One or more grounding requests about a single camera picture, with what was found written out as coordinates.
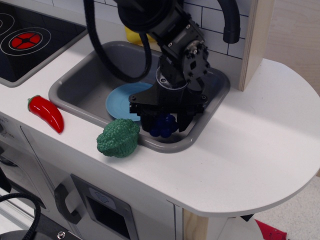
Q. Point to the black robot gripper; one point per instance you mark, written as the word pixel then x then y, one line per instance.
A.
pixel 157 99

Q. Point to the blue toy blueberries cluster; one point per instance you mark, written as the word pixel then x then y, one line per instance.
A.
pixel 164 126

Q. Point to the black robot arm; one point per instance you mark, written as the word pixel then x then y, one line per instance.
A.
pixel 184 56

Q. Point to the light blue toy plate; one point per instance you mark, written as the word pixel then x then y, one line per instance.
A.
pixel 117 103

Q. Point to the grey plastic sink basin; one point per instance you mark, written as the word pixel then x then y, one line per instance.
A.
pixel 83 91

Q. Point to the green toy broccoli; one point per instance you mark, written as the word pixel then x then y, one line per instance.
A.
pixel 119 138

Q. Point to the yellow toy bell pepper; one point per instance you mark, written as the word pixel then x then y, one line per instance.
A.
pixel 133 37

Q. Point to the grey dishwasher door panel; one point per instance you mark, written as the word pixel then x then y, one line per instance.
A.
pixel 107 210

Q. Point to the black toy faucet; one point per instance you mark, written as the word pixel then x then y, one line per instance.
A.
pixel 232 21

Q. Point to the red toy chili pepper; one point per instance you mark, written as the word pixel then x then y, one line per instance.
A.
pixel 47 111

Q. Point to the red cloth on floor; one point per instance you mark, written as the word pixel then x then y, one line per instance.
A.
pixel 271 233

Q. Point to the black toy stovetop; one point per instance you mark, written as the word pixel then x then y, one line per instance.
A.
pixel 30 40

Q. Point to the grey oven door handle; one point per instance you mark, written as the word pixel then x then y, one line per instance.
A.
pixel 60 196

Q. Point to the light wooden side post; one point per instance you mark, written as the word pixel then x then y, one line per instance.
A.
pixel 259 21

